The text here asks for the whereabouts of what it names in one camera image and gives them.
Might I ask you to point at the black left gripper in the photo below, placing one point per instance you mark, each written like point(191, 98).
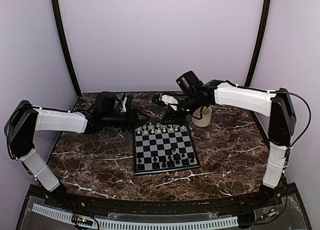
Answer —
point(133, 119)

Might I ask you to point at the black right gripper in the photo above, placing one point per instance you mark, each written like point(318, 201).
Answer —
point(178, 120)

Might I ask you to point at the black white chessboard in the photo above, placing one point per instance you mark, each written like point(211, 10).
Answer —
point(153, 145)

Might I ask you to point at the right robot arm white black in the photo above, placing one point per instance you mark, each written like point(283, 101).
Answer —
point(276, 105)

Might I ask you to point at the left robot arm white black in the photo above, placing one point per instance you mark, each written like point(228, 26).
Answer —
point(28, 123)

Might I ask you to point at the cream ceramic mug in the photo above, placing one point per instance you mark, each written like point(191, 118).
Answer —
point(202, 117)

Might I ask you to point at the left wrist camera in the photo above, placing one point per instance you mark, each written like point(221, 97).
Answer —
point(108, 102)

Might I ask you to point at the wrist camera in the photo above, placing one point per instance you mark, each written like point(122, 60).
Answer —
point(189, 83)
point(108, 102)

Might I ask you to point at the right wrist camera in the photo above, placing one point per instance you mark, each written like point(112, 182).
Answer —
point(189, 83)

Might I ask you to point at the white slotted cable duct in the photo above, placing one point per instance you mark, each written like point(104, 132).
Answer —
point(133, 222)

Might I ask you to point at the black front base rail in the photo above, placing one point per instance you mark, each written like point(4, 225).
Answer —
point(289, 200)

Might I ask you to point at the left black frame post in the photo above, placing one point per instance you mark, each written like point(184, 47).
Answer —
point(64, 46)

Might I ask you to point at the black frame post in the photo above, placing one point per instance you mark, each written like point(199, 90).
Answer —
point(258, 43)
point(64, 46)

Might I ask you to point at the right black frame post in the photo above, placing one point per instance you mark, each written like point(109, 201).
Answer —
point(258, 43)

